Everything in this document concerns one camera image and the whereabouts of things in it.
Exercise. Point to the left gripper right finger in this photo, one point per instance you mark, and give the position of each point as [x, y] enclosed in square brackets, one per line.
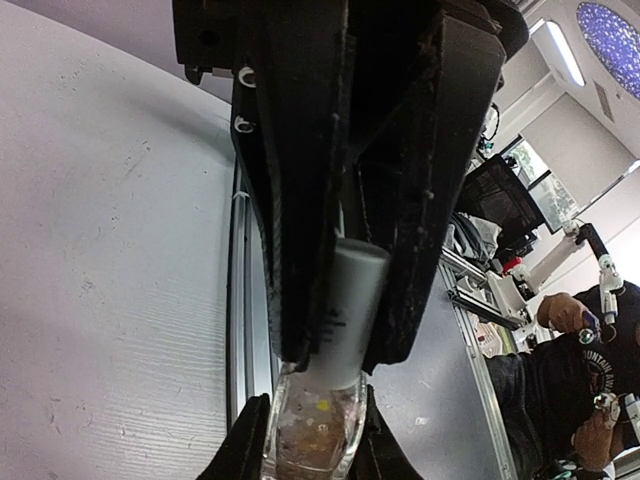
[379, 455]

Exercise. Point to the black computer monitor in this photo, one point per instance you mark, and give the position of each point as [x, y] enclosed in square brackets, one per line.
[494, 193]

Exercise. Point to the aluminium front rail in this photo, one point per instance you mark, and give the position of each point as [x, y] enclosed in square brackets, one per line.
[251, 364]

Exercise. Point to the white nail polish cap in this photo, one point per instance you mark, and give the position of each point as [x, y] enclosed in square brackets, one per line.
[356, 283]

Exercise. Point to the person in dark shirt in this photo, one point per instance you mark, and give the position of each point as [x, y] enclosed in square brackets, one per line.
[546, 397]

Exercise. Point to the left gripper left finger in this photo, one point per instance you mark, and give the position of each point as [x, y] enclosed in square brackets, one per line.
[240, 455]

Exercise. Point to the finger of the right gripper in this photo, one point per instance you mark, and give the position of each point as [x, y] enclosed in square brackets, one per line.
[290, 129]
[419, 101]

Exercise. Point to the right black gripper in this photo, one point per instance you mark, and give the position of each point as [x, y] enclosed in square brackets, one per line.
[218, 37]

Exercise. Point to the clear nail polish bottle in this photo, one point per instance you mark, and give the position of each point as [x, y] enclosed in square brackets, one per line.
[313, 432]

